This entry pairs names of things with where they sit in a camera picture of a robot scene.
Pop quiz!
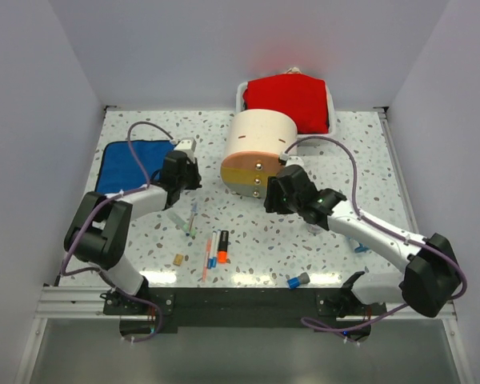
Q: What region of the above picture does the beige round drawer organizer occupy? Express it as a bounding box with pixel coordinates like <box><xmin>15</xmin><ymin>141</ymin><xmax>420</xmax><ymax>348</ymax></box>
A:
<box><xmin>220</xmin><ymin>109</ymin><xmax>298</xmax><ymax>198</ymax></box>

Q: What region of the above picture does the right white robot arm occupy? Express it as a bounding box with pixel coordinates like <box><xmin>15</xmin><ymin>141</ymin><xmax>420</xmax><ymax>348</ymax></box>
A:
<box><xmin>264</xmin><ymin>165</ymin><xmax>465</xmax><ymax>318</ymax></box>

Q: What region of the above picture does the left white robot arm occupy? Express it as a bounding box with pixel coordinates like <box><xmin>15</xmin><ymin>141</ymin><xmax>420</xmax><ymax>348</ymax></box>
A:
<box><xmin>60</xmin><ymin>147</ymin><xmax>201</xmax><ymax>314</ymax></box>

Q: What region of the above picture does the teal-tipped pen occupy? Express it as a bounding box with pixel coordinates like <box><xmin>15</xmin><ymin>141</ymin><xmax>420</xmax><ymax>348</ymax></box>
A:
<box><xmin>186</xmin><ymin>202</ymin><xmax>198</xmax><ymax>238</ymax></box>

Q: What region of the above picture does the clear green-capped tube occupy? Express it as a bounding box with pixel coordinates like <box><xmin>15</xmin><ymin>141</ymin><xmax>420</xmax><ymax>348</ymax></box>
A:
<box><xmin>167</xmin><ymin>210</ymin><xmax>189</xmax><ymax>234</ymax></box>

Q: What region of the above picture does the clear round pin jar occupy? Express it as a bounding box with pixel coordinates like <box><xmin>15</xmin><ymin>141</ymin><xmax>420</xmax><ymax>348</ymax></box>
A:
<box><xmin>306</xmin><ymin>224</ymin><xmax>323</xmax><ymax>235</ymax></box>

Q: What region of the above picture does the blue microfiber cloth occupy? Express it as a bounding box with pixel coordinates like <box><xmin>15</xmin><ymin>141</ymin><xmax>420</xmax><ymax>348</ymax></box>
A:
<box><xmin>94</xmin><ymin>140</ymin><xmax>174</xmax><ymax>194</ymax></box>

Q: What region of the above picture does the orange thin pen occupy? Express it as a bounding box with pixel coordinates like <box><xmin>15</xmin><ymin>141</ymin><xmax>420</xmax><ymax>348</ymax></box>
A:
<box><xmin>202</xmin><ymin>236</ymin><xmax>212</xmax><ymax>284</ymax></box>

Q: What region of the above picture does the small tan eraser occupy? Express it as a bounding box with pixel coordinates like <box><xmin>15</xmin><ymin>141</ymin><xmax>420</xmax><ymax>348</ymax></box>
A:
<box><xmin>173</xmin><ymin>254</ymin><xmax>184</xmax><ymax>266</ymax></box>

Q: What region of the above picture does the black orange highlighter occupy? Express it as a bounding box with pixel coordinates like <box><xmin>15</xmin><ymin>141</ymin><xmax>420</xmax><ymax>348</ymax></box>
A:
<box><xmin>217</xmin><ymin>230</ymin><xmax>229</xmax><ymax>263</ymax></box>

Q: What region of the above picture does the blue grey glue stick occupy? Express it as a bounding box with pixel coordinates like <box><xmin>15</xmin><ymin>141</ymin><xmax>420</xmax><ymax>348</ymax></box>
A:
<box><xmin>287</xmin><ymin>272</ymin><xmax>310</xmax><ymax>290</ymax></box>

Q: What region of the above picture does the red folded cloth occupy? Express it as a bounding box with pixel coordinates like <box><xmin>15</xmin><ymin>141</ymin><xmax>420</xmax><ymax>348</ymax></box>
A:
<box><xmin>242</xmin><ymin>74</ymin><xmax>330</xmax><ymax>134</ymax></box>

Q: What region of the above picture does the white blue-capped marker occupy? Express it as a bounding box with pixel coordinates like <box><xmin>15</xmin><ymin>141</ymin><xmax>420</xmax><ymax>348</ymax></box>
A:
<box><xmin>207</xmin><ymin>230</ymin><xmax>221</xmax><ymax>269</ymax></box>

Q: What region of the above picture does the white plastic basket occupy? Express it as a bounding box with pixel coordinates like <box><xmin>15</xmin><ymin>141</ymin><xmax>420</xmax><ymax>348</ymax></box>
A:
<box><xmin>234</xmin><ymin>82</ymin><xmax>338</xmax><ymax>138</ymax></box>

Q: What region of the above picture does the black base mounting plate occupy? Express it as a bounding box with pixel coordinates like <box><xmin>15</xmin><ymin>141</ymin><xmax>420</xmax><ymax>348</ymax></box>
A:
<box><xmin>100</xmin><ymin>287</ymin><xmax>386</xmax><ymax>336</ymax></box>

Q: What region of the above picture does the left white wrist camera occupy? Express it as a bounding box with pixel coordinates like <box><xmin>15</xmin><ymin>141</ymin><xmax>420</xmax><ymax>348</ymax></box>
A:
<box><xmin>174</xmin><ymin>138</ymin><xmax>197</xmax><ymax>161</ymax></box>

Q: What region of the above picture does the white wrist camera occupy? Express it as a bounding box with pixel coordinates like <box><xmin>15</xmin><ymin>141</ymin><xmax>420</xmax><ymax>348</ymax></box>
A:
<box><xmin>278</xmin><ymin>153</ymin><xmax>305</xmax><ymax>168</ymax></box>
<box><xmin>174</xmin><ymin>138</ymin><xmax>197</xmax><ymax>161</ymax></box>

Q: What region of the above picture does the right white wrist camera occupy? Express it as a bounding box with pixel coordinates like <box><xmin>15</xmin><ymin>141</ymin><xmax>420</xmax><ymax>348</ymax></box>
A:
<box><xmin>278</xmin><ymin>153</ymin><xmax>305</xmax><ymax>168</ymax></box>

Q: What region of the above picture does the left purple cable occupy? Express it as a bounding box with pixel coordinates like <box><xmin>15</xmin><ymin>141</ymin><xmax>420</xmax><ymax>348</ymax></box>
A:
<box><xmin>59</xmin><ymin>121</ymin><xmax>181</xmax><ymax>343</ymax></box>

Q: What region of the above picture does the purple cable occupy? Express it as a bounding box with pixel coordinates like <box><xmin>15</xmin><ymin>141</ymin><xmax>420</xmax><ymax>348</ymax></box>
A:
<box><xmin>59</xmin><ymin>121</ymin><xmax>181</xmax><ymax>343</ymax></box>
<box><xmin>282</xmin><ymin>135</ymin><xmax>467</xmax><ymax>341</ymax></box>

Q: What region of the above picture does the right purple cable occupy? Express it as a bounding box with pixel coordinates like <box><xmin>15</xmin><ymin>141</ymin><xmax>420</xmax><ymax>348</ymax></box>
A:
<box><xmin>282</xmin><ymin>135</ymin><xmax>467</xmax><ymax>341</ymax></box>

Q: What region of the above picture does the aluminium frame rail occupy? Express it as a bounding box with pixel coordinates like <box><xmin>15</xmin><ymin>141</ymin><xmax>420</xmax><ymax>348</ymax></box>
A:
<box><xmin>34</xmin><ymin>286</ymin><xmax>457</xmax><ymax>320</ymax></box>

